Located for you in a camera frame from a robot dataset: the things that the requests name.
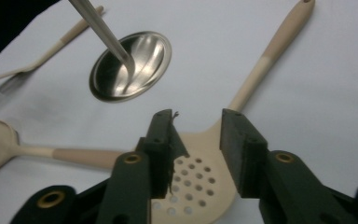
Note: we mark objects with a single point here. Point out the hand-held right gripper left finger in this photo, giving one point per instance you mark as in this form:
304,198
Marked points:
130,186

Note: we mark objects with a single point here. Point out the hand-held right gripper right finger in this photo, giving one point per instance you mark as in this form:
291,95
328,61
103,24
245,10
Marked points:
279,186

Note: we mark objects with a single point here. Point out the beige solid spatula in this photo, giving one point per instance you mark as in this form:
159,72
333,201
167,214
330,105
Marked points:
0,146

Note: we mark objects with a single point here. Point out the beige slotted skimmer spoon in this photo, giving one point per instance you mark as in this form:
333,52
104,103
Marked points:
195,146

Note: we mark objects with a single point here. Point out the beige slotted turner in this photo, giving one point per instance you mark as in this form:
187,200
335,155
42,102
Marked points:
74,31

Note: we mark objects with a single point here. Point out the stainless steel ladle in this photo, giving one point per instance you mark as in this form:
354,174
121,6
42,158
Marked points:
149,62

